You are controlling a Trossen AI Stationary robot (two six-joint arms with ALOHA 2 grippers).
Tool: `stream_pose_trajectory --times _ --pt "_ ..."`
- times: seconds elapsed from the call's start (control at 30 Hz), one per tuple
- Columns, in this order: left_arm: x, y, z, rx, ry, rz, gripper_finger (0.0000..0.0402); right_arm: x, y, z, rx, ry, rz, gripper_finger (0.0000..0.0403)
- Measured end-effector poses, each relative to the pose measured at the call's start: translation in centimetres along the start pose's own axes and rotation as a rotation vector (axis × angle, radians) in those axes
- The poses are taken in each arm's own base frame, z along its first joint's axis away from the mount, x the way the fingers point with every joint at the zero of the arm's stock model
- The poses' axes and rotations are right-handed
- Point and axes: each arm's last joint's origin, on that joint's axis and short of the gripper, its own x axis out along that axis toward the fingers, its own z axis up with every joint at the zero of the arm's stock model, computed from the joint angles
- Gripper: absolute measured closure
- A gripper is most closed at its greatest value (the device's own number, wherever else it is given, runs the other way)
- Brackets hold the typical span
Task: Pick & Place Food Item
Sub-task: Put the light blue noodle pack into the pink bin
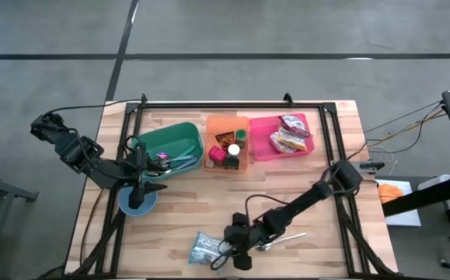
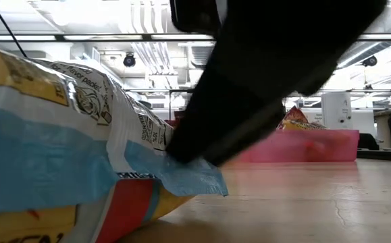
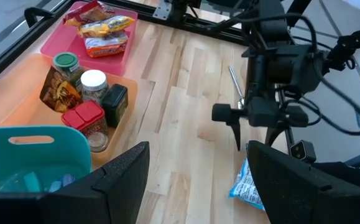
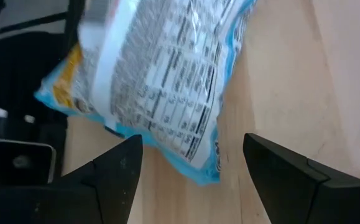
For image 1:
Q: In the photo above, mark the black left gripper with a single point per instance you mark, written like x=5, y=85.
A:
x=137, y=175

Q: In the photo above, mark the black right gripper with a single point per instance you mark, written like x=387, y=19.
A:
x=246, y=237

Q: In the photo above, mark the dark metal spoon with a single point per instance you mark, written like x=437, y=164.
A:
x=153, y=173

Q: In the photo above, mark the blue ramen packet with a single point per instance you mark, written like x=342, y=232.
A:
x=203, y=249

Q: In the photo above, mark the red spice tin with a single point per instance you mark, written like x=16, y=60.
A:
x=217, y=154

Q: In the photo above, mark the brown snack packet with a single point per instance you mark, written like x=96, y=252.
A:
x=225, y=139

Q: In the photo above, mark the green label spice jar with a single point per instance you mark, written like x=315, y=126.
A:
x=241, y=136

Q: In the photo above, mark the yellow ramen packet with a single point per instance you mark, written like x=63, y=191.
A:
x=292, y=142

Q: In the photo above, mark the red ramen packet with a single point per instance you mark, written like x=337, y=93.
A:
x=295, y=124

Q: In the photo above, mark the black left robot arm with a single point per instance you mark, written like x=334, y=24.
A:
x=77, y=151

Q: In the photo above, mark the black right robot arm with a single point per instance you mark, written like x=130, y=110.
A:
x=318, y=194

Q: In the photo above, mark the blue cup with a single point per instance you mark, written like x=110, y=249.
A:
x=147, y=206

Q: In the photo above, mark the teal green plastic bin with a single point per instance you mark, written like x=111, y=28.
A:
x=178, y=136

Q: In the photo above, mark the small glass spice jar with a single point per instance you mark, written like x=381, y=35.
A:
x=210, y=164

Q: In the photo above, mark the plain silver spoon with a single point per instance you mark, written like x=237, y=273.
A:
x=287, y=238

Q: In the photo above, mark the orange plastic tray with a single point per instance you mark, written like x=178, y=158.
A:
x=224, y=122

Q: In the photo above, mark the pink plastic tray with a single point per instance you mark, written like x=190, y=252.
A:
x=261, y=136

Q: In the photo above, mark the orange cloth object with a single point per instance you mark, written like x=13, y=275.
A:
x=389, y=193

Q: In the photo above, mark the white paper sheet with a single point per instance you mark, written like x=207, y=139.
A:
x=407, y=215

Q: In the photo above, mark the white plastic container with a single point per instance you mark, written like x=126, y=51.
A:
x=434, y=182

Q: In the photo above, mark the black frame clamp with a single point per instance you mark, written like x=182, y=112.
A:
x=288, y=99
x=144, y=99

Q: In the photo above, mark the black aluminium table frame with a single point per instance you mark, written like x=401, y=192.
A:
x=228, y=105

